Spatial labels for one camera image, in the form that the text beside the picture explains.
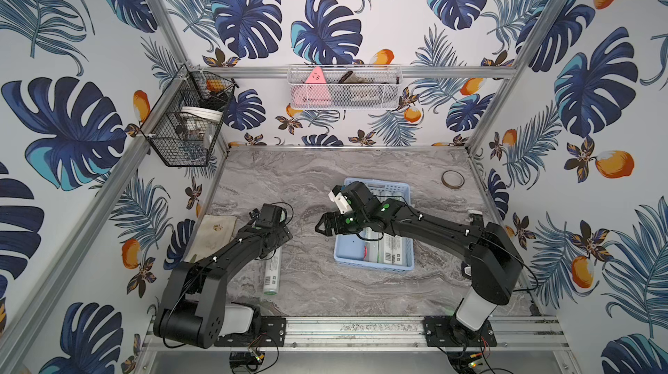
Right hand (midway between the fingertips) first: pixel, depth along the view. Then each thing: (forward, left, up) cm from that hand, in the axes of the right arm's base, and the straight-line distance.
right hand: (325, 227), depth 81 cm
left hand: (+2, +16, -10) cm, 19 cm away
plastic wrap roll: (-2, -24, -11) cm, 26 cm away
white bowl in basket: (+26, +36, +24) cm, 50 cm away
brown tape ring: (+29, -51, -15) cm, 60 cm away
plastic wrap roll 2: (-2, -21, -11) cm, 24 cm away
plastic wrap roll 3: (-2, -15, -11) cm, 18 cm away
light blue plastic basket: (-2, -8, -10) cm, 13 cm away
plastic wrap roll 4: (-10, +17, -9) cm, 22 cm away
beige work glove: (+5, +42, -13) cm, 44 cm away
